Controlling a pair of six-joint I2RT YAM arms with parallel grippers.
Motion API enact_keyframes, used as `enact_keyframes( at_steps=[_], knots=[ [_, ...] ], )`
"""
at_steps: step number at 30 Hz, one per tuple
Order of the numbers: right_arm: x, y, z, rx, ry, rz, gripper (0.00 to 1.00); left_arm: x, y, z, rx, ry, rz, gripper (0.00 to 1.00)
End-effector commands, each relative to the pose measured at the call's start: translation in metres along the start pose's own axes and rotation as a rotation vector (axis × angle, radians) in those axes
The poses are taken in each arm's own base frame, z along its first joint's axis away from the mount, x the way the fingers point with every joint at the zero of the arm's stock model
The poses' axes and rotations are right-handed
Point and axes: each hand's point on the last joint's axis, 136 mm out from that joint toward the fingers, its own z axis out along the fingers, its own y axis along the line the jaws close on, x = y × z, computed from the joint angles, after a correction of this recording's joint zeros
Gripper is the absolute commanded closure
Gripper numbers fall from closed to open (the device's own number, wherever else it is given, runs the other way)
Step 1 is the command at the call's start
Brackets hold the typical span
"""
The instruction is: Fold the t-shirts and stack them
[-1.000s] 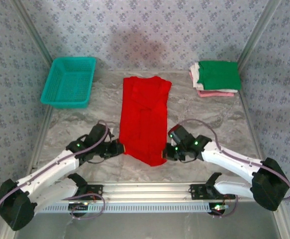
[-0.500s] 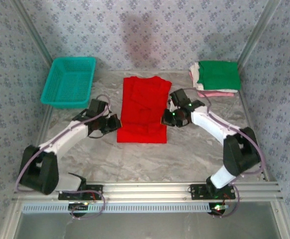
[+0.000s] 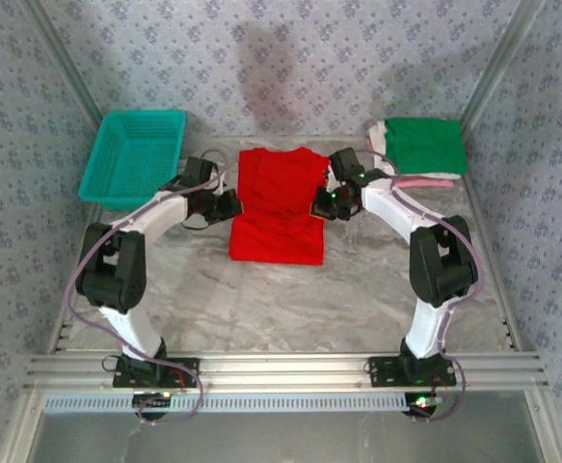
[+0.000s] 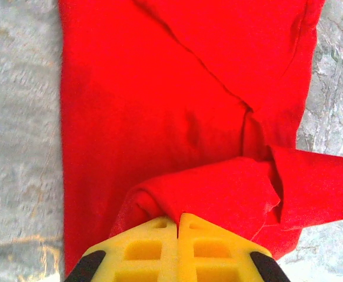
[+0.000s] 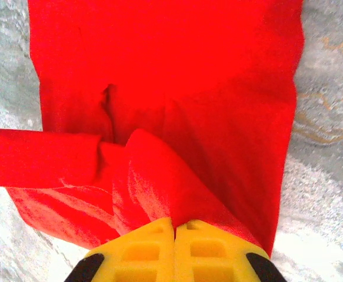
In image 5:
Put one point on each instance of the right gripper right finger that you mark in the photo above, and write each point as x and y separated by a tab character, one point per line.
215	252

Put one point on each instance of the red t-shirt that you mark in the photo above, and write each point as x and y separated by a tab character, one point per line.
174	102

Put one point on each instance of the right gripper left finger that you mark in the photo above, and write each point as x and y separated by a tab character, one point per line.
141	252

